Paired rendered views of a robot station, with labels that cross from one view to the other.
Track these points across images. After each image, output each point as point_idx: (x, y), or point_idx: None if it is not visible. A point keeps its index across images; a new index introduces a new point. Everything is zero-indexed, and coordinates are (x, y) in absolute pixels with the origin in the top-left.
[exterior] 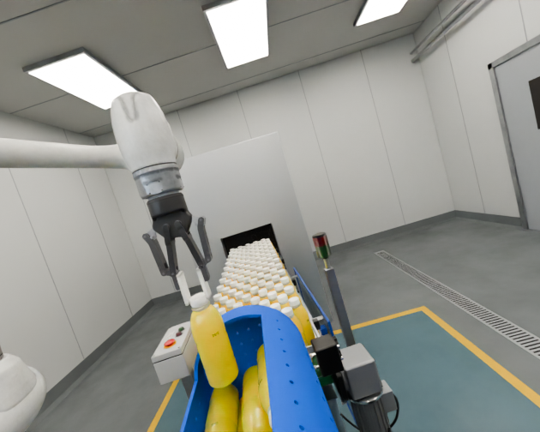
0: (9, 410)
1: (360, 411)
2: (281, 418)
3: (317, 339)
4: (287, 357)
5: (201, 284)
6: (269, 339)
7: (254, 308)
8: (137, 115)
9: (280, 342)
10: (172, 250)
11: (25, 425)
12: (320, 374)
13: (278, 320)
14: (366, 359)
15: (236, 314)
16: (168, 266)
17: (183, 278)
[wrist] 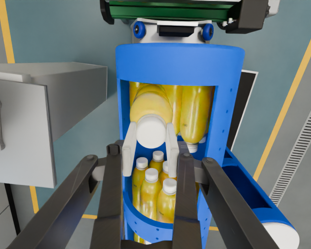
0: None
1: None
2: (201, 211)
3: (251, 3)
4: (219, 156)
5: (167, 157)
6: (213, 141)
7: (214, 63)
8: None
9: (220, 138)
10: (122, 227)
11: None
12: (223, 17)
13: (232, 87)
14: (272, 9)
15: (186, 74)
16: (93, 165)
17: (132, 154)
